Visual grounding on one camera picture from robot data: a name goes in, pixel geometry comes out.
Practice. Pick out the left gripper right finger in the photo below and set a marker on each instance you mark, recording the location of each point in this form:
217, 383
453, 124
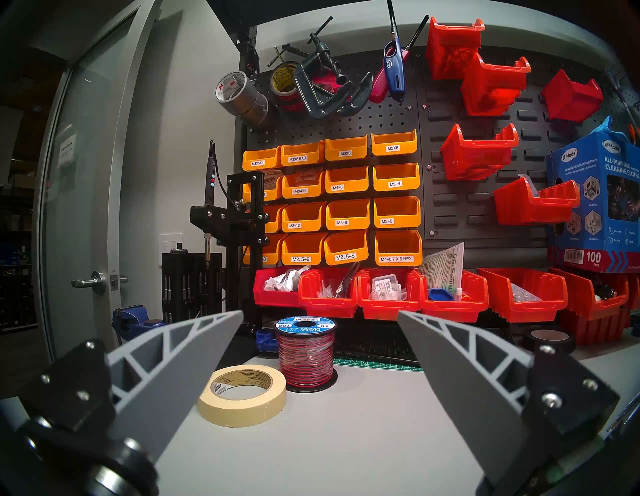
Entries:
470, 395

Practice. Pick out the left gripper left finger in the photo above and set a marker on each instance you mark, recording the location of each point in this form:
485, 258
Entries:
165, 390

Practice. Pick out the black storage rack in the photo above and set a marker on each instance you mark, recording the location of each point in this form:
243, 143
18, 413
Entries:
15, 280

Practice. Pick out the blue cleaning cloths box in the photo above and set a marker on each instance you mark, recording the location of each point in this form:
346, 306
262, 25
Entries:
595, 215

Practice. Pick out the blue bench vise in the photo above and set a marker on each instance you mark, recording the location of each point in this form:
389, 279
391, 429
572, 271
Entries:
132, 320

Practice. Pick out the beige masking tape roll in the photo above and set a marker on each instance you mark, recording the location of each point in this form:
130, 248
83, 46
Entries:
240, 412

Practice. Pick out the wide black tape roll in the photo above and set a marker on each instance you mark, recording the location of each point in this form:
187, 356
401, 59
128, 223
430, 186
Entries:
547, 342

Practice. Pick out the green cutting mat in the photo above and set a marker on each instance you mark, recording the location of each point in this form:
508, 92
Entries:
375, 362

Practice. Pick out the blue plastic cap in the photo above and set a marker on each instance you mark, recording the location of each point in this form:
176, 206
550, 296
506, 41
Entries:
440, 295

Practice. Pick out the black bit holder tower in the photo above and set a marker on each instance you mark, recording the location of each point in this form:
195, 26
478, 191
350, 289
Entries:
207, 285
177, 285

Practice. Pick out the clear plastic bag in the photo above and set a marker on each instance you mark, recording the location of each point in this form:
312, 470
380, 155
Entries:
529, 184
525, 294

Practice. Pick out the clear parts packets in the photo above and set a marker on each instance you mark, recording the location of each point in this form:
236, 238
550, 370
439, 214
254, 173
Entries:
387, 287

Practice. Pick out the stack of red bins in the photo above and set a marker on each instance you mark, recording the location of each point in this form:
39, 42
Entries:
595, 330

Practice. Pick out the crimson parts bin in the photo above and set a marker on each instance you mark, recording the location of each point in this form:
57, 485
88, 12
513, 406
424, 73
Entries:
275, 298

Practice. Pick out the white printed parts bag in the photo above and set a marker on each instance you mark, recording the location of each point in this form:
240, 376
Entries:
285, 281

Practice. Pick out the orange bin labelled M4-0.7 HEX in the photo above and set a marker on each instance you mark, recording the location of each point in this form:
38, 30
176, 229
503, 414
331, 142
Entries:
398, 247

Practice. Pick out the clear screw bag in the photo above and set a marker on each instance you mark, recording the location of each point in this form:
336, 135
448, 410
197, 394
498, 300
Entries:
345, 282

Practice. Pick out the black canister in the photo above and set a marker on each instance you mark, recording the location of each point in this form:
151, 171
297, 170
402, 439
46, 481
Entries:
602, 291

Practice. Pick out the black metal press stand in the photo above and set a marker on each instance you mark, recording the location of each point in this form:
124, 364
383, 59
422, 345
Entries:
240, 225

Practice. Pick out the grey glass door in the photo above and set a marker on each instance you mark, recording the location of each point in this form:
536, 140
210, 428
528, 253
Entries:
80, 225

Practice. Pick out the orange bin labelled M2.5-5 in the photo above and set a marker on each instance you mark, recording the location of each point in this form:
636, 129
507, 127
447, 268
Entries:
346, 247

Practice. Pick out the dark grey tool panel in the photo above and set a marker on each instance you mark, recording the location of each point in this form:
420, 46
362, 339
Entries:
450, 200

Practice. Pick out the orange bin labelled M3-6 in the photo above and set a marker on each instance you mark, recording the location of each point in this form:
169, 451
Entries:
397, 212

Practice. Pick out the orange bin labelled M2.5-6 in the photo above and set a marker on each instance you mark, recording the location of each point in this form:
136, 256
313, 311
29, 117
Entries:
303, 250

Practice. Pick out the red louvre bin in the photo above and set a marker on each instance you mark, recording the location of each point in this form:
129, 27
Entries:
535, 207
475, 155
452, 50
492, 87

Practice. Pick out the orange bin unreadable label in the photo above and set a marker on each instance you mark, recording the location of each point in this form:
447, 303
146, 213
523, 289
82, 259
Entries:
276, 220

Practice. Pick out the orange bin labelled M3-8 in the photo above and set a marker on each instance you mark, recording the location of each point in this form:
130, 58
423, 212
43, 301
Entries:
348, 215

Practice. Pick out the orange bin labelled M3-12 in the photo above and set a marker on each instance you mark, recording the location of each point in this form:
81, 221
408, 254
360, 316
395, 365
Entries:
303, 218

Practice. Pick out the black soldering iron pen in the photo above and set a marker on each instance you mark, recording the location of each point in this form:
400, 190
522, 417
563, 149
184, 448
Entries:
210, 170

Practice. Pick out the orange bin with plastic cover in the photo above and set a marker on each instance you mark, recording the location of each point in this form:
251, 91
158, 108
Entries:
272, 187

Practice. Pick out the orange bin labelled M3-4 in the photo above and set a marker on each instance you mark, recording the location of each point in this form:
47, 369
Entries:
396, 177

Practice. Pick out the orange bin labelled M4X4X6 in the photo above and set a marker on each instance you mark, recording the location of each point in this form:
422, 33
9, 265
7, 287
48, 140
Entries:
302, 186

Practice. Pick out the orange bin labelled M4-6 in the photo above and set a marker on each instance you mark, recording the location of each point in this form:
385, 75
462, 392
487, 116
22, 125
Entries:
346, 181

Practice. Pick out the orange bin labelled M3X5X4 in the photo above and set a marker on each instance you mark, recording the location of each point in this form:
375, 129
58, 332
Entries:
261, 160

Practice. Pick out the white paper notice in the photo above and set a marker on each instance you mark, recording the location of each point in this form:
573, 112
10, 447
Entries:
66, 150

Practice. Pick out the orange bin labelled M3X6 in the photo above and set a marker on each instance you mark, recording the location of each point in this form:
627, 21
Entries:
393, 143

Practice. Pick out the orange bin labelled M3X8 BAD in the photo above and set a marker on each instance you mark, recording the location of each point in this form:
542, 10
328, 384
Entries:
301, 154

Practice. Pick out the blue microfibre cloth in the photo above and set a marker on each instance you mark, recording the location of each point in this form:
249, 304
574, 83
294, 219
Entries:
602, 126

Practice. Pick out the orange black screwdriver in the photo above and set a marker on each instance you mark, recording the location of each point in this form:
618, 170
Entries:
633, 134

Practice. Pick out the crimson louvre bin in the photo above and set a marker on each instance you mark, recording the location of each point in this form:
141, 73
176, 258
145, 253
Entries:
572, 100

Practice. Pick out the red utility lighter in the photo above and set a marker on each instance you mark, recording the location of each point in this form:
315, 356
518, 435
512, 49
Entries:
378, 90

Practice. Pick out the dark grey C-clamp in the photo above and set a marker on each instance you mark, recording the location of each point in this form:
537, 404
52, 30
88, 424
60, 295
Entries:
312, 100
362, 95

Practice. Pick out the yellow tape roll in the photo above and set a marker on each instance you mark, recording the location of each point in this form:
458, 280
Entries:
284, 80

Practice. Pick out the blue utility lighter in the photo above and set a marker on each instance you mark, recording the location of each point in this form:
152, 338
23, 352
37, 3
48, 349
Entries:
395, 70

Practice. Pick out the black overhead shelf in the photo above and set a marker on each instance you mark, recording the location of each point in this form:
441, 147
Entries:
325, 6

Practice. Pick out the white switch plate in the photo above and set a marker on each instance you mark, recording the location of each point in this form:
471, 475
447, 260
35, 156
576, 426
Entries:
170, 245

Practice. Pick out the silver duct tape roll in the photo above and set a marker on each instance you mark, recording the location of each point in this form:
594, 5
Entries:
245, 102

